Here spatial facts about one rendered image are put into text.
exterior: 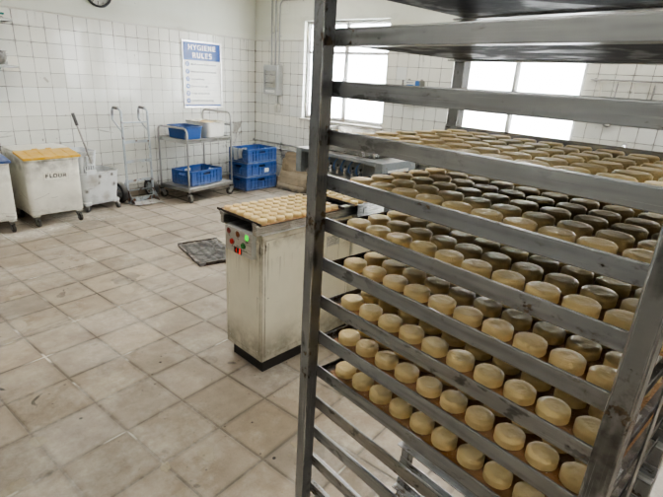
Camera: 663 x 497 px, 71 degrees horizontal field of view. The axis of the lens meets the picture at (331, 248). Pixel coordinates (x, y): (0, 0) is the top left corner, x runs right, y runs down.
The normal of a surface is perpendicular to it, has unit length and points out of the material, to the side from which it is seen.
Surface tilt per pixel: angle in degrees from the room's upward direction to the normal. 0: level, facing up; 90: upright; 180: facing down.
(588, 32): 90
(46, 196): 92
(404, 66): 90
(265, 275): 90
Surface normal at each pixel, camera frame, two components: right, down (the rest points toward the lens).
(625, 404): -0.75, 0.18
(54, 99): 0.78, 0.26
